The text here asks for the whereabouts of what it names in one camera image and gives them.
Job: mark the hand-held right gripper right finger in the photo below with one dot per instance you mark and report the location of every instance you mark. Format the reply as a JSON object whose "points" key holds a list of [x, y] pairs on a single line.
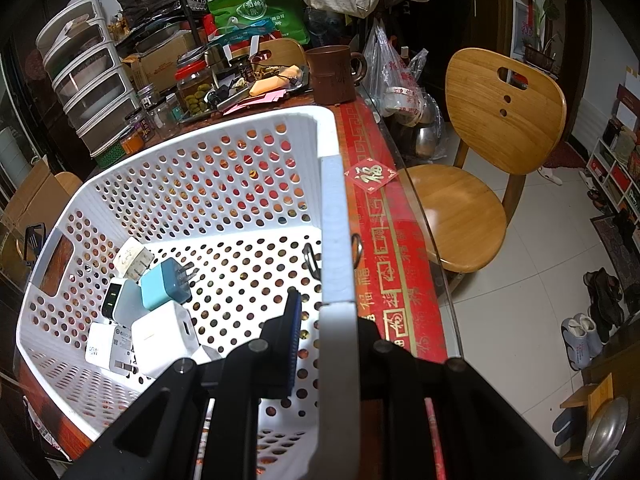
{"points": [[367, 340]]}

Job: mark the red square paper card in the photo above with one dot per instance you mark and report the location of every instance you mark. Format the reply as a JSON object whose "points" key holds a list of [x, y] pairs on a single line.
{"points": [[372, 176]]}

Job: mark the metal basin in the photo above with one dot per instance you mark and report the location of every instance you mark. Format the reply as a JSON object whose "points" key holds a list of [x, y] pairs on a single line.
{"points": [[605, 430]]}

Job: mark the grey slippers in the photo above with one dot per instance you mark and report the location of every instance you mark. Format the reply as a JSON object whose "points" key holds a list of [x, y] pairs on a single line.
{"points": [[580, 337]]}

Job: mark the open cardboard box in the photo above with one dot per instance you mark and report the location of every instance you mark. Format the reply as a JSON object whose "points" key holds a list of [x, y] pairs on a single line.
{"points": [[27, 195]]}

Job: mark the green plastic basket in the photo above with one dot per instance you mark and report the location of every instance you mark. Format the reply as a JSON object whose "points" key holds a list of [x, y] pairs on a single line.
{"points": [[107, 155]]}

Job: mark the large white charger cube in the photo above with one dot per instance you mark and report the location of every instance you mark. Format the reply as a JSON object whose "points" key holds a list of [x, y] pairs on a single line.
{"points": [[162, 335]]}

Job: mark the blue slippers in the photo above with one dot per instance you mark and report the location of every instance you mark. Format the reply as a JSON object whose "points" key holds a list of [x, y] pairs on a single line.
{"points": [[562, 430]]}

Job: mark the black shoes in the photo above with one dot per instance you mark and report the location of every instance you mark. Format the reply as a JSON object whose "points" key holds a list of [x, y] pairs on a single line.
{"points": [[605, 295]]}

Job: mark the brown cardboard box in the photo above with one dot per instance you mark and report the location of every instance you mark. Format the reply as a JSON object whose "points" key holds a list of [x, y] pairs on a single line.
{"points": [[160, 57]]}

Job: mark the clear red-printed plastic bag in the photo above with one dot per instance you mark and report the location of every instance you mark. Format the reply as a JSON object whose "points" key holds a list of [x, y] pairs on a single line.
{"points": [[395, 75]]}

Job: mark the blue charger plug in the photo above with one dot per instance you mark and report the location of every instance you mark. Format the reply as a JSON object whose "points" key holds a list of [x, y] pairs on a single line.
{"points": [[165, 282]]}

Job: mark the dark mirrored cabinet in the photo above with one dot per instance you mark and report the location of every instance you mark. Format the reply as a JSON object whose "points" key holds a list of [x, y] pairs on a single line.
{"points": [[20, 110]]}

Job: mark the brown ceramic cup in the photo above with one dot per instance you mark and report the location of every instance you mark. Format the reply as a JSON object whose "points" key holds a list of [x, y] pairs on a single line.
{"points": [[332, 72]]}

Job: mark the white charger with black face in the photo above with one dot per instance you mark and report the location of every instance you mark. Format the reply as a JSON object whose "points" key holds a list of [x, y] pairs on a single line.
{"points": [[117, 300]]}

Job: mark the white slipper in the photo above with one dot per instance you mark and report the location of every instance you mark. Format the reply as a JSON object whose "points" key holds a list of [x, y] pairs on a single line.
{"points": [[550, 175]]}

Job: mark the small glass jar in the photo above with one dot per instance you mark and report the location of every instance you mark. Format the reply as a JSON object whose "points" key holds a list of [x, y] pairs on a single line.
{"points": [[147, 97], [164, 115]]}

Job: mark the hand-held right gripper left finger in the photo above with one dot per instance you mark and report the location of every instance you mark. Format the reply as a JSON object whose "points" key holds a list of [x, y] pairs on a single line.
{"points": [[292, 340]]}

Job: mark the white charger with grey label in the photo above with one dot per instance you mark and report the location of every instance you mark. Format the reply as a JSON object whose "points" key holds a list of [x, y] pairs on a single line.
{"points": [[107, 347]]}

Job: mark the white perforated plastic basket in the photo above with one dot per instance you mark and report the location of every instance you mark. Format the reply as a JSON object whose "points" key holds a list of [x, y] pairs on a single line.
{"points": [[330, 135]]}

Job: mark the metal pots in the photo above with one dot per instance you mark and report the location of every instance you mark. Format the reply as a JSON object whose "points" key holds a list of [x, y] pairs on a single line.
{"points": [[425, 137]]}

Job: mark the low shelf with boxes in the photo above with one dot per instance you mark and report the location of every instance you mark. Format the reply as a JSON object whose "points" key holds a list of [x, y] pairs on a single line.
{"points": [[615, 160]]}

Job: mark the black phone stand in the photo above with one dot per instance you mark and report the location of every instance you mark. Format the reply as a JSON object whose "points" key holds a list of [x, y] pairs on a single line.
{"points": [[32, 240]]}

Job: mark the cluttered metal tray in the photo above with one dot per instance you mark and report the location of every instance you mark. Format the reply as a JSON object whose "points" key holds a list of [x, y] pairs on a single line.
{"points": [[260, 87]]}

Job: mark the potted plant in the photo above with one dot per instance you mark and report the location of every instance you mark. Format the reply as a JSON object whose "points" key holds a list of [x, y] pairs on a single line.
{"points": [[542, 30]]}

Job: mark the green shopping bag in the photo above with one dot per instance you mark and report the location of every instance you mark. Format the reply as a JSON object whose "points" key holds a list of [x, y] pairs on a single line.
{"points": [[260, 10]]}

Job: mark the white plastic drawer unit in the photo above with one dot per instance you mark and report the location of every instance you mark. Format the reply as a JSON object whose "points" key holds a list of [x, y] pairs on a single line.
{"points": [[85, 75]]}

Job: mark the glass jar of green olives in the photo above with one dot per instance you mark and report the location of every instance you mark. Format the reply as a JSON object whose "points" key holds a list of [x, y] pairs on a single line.
{"points": [[192, 92]]}

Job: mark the orange jar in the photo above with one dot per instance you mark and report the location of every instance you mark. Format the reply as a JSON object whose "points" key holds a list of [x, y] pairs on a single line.
{"points": [[132, 140]]}

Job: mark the wooden chair with holed back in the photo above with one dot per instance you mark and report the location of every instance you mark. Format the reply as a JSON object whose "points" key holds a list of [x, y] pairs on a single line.
{"points": [[460, 205]]}

